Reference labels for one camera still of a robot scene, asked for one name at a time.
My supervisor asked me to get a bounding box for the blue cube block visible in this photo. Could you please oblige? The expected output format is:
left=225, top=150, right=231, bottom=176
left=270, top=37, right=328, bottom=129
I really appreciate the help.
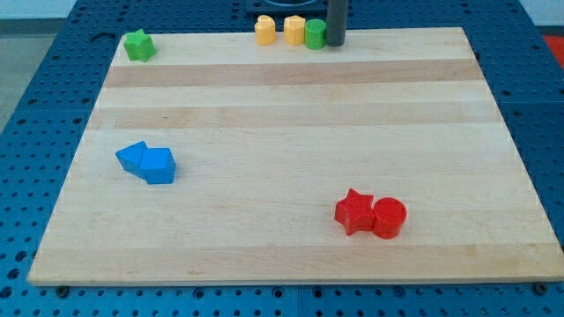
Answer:
left=139, top=148, right=176, bottom=185

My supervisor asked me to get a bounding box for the blue triangle block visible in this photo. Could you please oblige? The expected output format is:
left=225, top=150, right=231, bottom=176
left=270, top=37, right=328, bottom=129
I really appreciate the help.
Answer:
left=115, top=141, right=148, bottom=179

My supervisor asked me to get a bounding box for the wooden board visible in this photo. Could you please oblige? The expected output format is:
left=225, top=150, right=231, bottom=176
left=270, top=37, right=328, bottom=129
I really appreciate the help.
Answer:
left=28, top=27, right=563, bottom=286

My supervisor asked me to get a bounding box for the red star block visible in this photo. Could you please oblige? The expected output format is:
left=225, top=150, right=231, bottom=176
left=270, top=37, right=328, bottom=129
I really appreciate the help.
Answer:
left=334, top=188, right=375, bottom=236

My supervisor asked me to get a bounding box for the red cylinder block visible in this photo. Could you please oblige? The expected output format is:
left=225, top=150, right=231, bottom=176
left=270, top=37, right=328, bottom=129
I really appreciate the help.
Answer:
left=372, top=197, right=407, bottom=240

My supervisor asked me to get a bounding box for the green cylinder block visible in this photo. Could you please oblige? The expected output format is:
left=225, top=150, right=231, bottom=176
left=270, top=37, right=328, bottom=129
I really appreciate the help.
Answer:
left=304, top=18, right=326, bottom=50

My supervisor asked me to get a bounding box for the yellow heart block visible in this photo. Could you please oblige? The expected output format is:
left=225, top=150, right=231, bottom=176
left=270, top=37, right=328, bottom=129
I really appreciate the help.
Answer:
left=255, top=15, right=277, bottom=46

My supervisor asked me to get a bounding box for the yellow pentagon block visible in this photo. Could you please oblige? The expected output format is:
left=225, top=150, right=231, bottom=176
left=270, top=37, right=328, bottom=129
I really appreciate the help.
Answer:
left=284, top=15, right=306, bottom=46

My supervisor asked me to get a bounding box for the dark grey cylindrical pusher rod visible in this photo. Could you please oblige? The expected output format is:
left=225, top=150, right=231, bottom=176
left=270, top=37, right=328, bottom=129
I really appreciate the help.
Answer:
left=325, top=0, right=349, bottom=47

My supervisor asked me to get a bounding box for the green star block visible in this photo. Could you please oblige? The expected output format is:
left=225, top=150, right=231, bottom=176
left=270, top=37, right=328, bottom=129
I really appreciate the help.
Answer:
left=123, top=29, right=156, bottom=62

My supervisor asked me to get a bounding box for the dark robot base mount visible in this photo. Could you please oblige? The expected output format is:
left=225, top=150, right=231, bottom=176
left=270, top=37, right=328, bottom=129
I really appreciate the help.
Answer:
left=244, top=0, right=328, bottom=14

